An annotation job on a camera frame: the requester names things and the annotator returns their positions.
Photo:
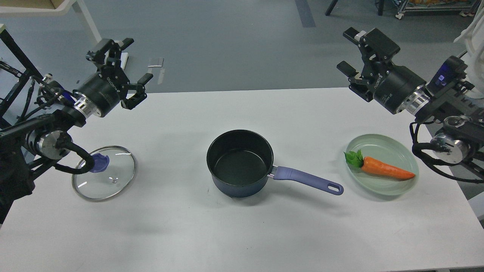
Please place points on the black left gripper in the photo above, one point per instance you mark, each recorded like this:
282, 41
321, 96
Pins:
101, 92

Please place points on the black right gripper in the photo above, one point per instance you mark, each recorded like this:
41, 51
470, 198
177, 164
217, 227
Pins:
392, 86

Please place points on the glass lid with purple knob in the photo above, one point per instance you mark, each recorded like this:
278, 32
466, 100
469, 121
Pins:
115, 168

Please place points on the blue saucepan with purple handle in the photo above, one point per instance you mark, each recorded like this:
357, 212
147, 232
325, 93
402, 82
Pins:
241, 162

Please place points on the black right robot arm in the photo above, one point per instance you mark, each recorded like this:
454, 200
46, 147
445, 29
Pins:
447, 132

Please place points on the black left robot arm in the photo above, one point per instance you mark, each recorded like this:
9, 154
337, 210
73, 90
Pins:
39, 140

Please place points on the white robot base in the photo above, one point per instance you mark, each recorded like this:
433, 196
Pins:
473, 38

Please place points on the pale green plate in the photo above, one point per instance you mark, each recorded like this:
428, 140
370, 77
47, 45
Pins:
391, 152

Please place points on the black metal stand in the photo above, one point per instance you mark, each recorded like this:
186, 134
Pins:
22, 77

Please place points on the toy carrot with green leaves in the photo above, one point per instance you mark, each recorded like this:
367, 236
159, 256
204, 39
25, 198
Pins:
373, 166

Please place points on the metal wheeled cart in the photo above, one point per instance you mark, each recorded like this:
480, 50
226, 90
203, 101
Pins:
432, 6

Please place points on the white table leg frame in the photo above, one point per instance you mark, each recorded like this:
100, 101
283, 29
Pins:
51, 8

